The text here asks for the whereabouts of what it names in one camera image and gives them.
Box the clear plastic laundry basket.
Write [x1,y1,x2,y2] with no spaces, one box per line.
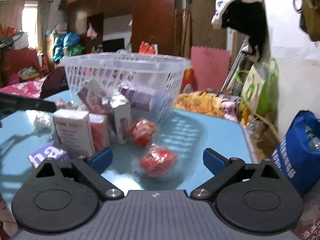
[59,53,191,125]

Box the hanging brown bag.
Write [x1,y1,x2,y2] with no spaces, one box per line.
[300,0,319,42]

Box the brown wooden board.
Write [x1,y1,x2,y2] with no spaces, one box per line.
[181,0,227,58]

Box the green white tote bag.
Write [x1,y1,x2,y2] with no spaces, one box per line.
[235,58,279,116]

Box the dark red wooden wardrobe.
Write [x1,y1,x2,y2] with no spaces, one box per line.
[66,0,182,55]

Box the red brown box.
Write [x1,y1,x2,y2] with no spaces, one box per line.
[89,113,110,153]

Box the purple white lettered box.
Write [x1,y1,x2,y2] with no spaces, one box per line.
[28,141,70,168]

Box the purple box in basket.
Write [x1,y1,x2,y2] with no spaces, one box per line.
[119,85,156,112]

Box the red wrapped ball near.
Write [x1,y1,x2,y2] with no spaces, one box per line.
[139,144,178,177]

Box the blue shopping bag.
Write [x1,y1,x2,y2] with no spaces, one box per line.
[271,111,319,196]

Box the silver white small box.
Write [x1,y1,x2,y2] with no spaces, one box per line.
[101,93,131,145]

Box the white black hanging jacket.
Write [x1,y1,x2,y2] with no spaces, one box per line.
[211,0,270,63]

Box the red wrapped ball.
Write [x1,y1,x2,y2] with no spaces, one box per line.
[139,144,178,177]
[130,119,157,147]

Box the white red thank you box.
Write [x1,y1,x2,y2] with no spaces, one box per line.
[53,109,95,157]

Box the yellow floral blanket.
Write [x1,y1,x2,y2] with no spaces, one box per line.
[175,91,224,118]

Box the pink foam mat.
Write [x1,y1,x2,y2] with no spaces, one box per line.
[191,46,230,92]

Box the orange white hanging bag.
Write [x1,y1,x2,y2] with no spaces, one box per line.
[138,41,158,55]

